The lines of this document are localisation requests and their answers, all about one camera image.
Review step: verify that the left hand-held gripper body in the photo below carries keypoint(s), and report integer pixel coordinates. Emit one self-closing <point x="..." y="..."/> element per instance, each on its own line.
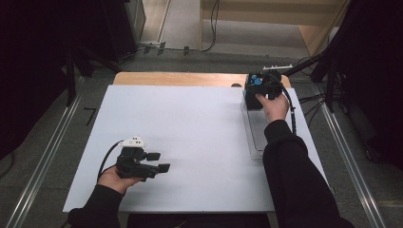
<point x="131" y="166"/>

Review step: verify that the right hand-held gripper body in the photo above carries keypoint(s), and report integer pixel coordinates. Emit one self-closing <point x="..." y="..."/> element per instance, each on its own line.
<point x="274" y="84"/>

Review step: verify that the clear plastic tray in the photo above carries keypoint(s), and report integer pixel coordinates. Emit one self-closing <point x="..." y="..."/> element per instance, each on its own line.
<point x="256" y="133"/>

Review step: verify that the person's left hand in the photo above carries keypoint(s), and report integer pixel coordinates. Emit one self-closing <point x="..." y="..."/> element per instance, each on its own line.
<point x="114" y="182"/>

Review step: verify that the person's right hand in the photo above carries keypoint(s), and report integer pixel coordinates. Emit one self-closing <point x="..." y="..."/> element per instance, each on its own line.
<point x="277" y="109"/>

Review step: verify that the black stand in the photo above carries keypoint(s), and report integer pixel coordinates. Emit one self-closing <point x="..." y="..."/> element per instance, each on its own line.
<point x="320" y="66"/>
<point x="70" y="76"/>

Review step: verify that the person's lap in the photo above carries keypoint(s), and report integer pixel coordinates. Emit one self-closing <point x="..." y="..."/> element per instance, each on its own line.
<point x="196" y="221"/>

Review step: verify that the light wooden furniture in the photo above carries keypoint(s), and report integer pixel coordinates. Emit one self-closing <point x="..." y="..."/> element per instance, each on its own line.
<point x="285" y="12"/>

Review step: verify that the wooden table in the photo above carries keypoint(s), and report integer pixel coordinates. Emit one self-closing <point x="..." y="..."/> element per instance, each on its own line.
<point x="177" y="79"/>

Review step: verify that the black curtain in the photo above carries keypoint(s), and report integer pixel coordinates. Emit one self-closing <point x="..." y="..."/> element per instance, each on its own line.
<point x="28" y="63"/>
<point x="374" y="63"/>

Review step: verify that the black cabinet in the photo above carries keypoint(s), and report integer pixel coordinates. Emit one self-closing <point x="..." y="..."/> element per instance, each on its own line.
<point x="122" y="25"/>

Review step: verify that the metal floor rail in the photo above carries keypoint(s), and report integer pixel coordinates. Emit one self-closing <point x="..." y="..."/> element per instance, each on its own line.
<point x="44" y="158"/>
<point x="351" y="164"/>

